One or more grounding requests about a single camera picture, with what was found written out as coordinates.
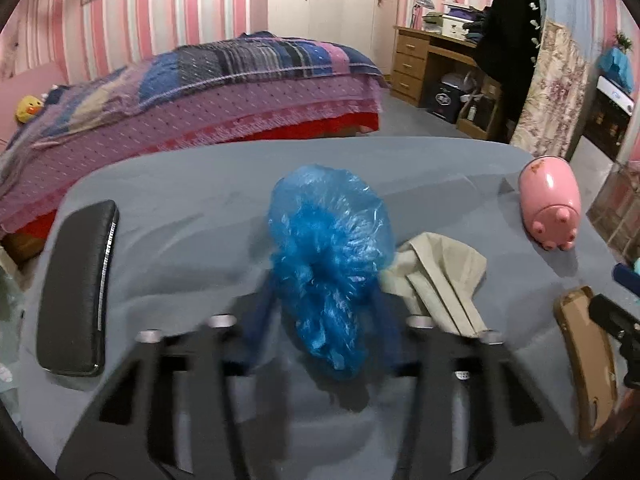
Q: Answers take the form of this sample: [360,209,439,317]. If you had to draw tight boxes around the blue plastic bag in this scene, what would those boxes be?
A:
[268,165,395,379]

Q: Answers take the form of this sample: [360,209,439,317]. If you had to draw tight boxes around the brown phone case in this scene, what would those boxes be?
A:
[553,286,617,441]

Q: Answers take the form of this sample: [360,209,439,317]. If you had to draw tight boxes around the grey table cloth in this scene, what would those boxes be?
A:
[16,135,632,480]

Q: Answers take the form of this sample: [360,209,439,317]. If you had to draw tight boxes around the black appliance with white top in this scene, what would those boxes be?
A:
[582,76,634,162]

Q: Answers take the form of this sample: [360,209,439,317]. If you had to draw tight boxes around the floral curtain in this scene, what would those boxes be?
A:
[511,21,589,157]

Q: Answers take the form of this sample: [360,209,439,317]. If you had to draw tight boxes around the bed with plaid quilt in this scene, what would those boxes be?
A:
[1,32,385,234]

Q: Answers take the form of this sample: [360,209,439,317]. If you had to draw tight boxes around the black hanging coat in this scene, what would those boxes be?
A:
[474,0,546,122]

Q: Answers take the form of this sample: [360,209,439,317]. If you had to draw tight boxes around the wooden desk with drawers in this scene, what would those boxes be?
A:
[390,26,501,140]

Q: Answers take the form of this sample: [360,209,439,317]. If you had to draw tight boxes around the yellow duck plush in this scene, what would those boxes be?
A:
[15,96,43,125]

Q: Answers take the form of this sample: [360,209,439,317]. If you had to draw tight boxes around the white wardrobe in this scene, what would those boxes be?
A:
[268,0,398,75]

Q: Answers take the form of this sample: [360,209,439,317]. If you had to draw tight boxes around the desk lamp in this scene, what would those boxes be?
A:
[409,0,435,30]

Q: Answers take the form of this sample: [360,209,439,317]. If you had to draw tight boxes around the beige drawstring pouch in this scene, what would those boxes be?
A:
[378,232,487,338]

